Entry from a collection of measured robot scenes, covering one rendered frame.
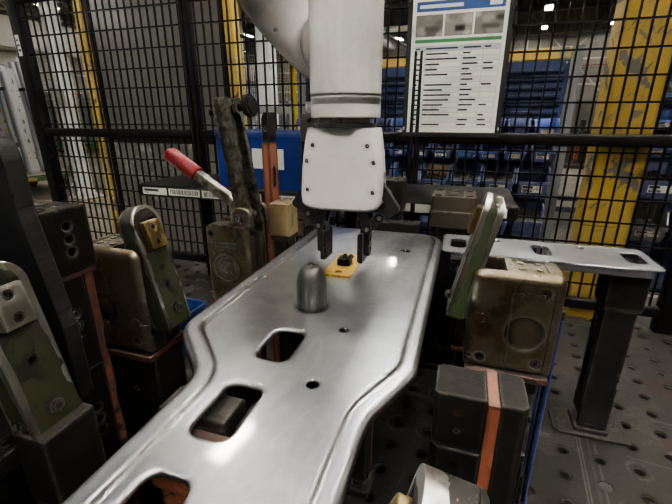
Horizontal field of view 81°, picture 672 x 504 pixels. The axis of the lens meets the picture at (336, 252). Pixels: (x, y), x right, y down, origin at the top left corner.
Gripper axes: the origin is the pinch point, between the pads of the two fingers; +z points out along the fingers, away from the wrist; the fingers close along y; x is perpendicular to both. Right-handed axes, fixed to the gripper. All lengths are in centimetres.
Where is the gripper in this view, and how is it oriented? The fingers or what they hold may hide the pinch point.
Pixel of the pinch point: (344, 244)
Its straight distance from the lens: 52.7
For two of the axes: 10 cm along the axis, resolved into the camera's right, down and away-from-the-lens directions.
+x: 3.0, -3.0, 9.0
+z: 0.0, 9.5, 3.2
